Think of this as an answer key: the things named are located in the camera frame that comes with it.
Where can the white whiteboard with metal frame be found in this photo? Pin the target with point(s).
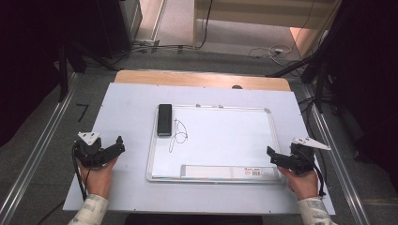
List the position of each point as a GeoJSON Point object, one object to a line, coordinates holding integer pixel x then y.
{"type": "Point", "coordinates": [219, 140]}

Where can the person's left hand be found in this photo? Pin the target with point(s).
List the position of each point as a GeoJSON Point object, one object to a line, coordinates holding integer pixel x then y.
{"type": "Point", "coordinates": [99, 181]}

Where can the light wooden furniture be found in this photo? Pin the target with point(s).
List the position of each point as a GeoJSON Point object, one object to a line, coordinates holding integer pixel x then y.
{"type": "Point", "coordinates": [250, 14]}

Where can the metal floor rail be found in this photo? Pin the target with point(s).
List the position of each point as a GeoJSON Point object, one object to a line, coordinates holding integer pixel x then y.
{"type": "Point", "coordinates": [338, 156]}
{"type": "Point", "coordinates": [34, 159]}

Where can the person's right hand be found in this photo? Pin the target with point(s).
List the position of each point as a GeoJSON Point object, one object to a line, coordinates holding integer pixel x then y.
{"type": "Point", "coordinates": [302, 186]}

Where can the black metal stand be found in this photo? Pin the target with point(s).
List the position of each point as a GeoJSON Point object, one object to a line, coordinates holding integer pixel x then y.
{"type": "Point", "coordinates": [319, 84]}
{"type": "Point", "coordinates": [63, 75]}

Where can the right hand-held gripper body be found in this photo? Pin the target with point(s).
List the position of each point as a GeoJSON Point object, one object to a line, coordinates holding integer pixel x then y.
{"type": "Point", "coordinates": [302, 159]}

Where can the black whiteboard eraser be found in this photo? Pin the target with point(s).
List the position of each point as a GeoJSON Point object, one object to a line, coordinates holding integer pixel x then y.
{"type": "Point", "coordinates": [164, 120]}

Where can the dark cabinet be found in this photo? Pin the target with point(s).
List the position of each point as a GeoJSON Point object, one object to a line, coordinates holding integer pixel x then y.
{"type": "Point", "coordinates": [114, 28]}

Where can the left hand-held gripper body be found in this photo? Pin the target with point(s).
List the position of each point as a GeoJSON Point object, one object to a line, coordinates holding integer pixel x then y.
{"type": "Point", "coordinates": [90, 153]}

